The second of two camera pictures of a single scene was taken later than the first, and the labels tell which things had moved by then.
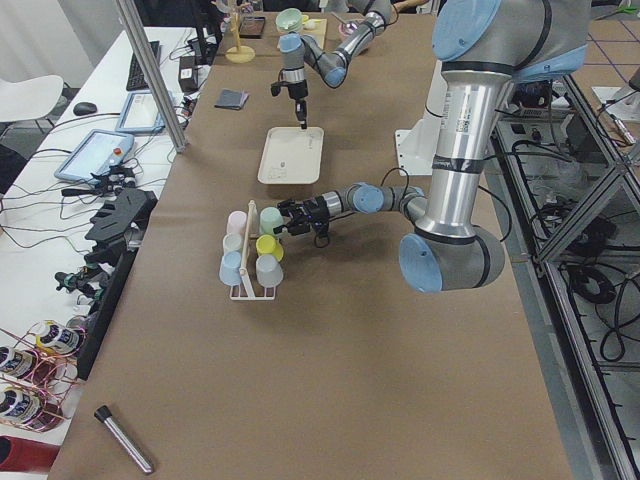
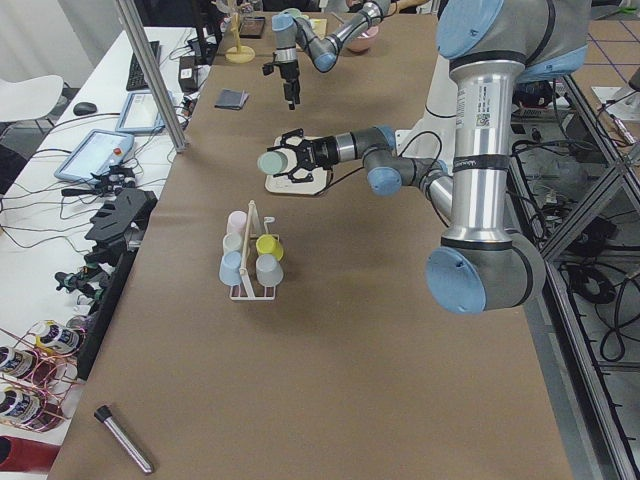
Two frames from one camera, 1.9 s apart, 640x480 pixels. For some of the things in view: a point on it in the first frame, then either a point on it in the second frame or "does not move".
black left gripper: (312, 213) -> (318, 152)
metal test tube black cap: (104, 414) does not move
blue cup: (229, 272) does not move
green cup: (270, 218) -> (272, 162)
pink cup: (237, 221) does not move
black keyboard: (136, 79) does not move
